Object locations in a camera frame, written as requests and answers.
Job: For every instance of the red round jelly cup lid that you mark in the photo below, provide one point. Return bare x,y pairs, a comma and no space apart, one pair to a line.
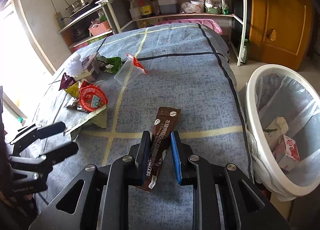
92,98

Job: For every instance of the pink plastic basket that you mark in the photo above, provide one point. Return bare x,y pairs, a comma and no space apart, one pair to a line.
97,29

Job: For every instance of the dark maroon snack wrapper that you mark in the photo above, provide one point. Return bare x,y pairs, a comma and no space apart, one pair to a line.
66,82

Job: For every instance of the white green snack bags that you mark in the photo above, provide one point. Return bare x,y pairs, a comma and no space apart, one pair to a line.
216,7

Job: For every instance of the green plastic bottle on floor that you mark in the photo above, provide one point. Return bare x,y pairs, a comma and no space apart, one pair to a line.
244,58

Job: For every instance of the brown wooden door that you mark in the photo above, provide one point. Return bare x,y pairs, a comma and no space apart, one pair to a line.
280,31

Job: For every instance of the white metal shelf rack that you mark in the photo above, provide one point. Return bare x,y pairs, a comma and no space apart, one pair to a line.
127,15

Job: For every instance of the oil bottle yellow label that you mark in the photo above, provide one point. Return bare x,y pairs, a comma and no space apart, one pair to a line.
145,8

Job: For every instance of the brown coffee stick sachet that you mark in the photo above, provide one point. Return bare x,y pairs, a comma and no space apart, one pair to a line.
163,126

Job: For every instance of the white plastic tub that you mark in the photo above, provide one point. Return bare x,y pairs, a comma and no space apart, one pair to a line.
198,5

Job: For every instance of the pink lid storage box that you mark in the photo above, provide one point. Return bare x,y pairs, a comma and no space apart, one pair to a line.
213,25

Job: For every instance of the white round trash bin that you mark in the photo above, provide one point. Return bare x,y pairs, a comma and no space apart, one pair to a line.
252,124

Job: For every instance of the blue grey table cloth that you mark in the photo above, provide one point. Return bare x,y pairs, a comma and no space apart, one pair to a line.
188,69

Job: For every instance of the white power strip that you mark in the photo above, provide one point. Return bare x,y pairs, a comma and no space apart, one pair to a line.
59,20

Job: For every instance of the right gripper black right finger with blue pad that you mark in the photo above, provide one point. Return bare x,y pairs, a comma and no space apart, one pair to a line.
193,170

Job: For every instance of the crumpled white paper trash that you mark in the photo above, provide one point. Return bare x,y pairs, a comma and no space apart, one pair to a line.
275,130

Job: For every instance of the green crumpled wrapper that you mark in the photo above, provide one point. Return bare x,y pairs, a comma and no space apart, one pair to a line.
109,65

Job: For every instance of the clear bag red seal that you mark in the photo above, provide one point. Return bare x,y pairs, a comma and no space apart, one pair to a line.
130,70

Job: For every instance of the red white tissue pack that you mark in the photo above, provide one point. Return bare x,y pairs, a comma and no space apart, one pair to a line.
286,153

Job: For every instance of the white jug dark liquid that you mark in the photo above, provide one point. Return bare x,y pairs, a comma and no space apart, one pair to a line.
168,6

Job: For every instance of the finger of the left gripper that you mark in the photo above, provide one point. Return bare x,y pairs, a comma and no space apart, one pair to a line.
28,135
60,153

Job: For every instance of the beige paper bag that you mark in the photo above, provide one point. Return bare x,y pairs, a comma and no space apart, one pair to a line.
97,117

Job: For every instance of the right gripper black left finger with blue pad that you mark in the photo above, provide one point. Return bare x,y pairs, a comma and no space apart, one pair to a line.
129,170

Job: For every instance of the translucent white bin liner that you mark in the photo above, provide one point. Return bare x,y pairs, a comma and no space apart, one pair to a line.
295,94

